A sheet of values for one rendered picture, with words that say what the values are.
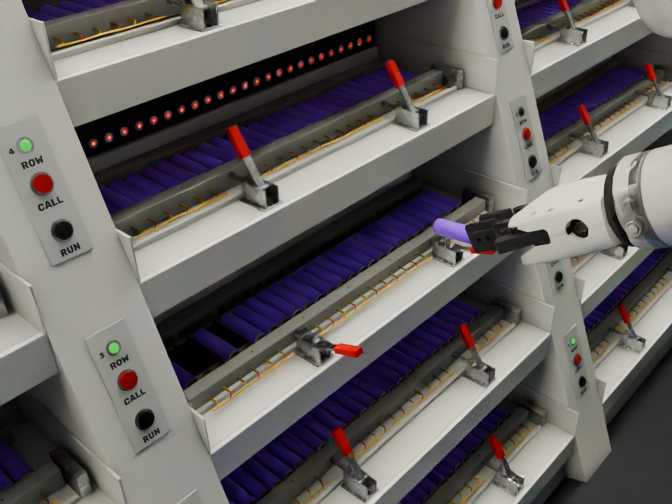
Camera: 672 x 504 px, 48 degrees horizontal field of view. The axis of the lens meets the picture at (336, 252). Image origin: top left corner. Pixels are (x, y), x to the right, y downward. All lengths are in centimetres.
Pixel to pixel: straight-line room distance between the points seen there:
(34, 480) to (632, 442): 103
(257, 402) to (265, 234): 18
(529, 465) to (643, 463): 23
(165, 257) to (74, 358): 13
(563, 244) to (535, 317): 55
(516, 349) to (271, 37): 62
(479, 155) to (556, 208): 48
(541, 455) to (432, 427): 29
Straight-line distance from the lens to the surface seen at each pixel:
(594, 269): 140
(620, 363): 150
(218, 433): 82
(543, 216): 70
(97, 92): 72
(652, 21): 62
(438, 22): 114
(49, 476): 79
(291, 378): 87
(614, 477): 140
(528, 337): 122
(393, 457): 102
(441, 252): 105
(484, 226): 78
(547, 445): 131
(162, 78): 76
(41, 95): 70
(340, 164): 90
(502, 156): 114
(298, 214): 84
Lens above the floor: 86
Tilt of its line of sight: 18 degrees down
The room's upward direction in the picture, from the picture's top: 18 degrees counter-clockwise
